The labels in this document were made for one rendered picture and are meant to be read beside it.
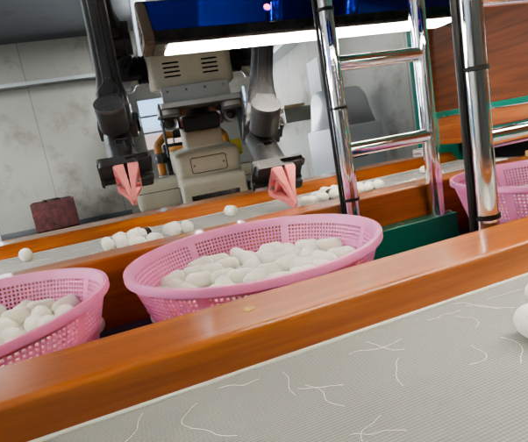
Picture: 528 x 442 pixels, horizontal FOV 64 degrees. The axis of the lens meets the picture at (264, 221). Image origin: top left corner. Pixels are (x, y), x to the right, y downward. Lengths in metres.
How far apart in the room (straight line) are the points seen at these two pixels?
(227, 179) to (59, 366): 1.17
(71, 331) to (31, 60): 9.01
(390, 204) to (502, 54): 0.58
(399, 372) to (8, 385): 0.21
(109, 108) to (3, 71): 8.55
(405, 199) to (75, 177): 8.50
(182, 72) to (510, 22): 0.91
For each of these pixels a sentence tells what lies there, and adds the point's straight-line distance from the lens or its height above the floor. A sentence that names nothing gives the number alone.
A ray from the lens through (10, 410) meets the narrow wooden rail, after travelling 0.26.
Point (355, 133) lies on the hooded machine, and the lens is 4.41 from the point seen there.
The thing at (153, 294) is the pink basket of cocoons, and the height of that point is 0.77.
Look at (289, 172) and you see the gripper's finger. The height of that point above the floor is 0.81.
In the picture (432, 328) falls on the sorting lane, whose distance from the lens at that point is 0.29.
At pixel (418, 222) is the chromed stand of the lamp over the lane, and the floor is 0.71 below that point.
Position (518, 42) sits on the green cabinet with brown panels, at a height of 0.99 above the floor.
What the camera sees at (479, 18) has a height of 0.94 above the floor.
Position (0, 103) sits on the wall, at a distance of 9.35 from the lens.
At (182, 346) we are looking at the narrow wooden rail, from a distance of 0.25.
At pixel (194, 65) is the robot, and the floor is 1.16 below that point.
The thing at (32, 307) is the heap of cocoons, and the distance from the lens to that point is 0.53.
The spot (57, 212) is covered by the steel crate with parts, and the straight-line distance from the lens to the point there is 7.93.
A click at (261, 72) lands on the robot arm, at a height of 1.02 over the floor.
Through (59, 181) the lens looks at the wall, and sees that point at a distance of 9.06.
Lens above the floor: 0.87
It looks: 10 degrees down
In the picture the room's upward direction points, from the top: 10 degrees counter-clockwise
